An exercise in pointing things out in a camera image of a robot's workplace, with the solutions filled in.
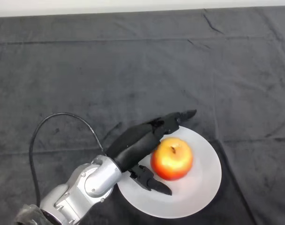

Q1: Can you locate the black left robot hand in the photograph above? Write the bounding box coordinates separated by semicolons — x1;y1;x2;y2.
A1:
105;109;197;196

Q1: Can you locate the red yellow apple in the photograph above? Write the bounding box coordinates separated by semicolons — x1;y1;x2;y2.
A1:
150;137;194;181

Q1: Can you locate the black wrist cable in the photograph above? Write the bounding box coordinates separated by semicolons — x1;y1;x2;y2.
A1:
29;112;104;204

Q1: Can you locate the black table cloth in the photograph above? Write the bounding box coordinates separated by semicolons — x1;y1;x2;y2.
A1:
0;6;285;225

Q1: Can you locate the round white plate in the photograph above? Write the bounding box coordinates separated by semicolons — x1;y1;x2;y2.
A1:
116;126;223;219

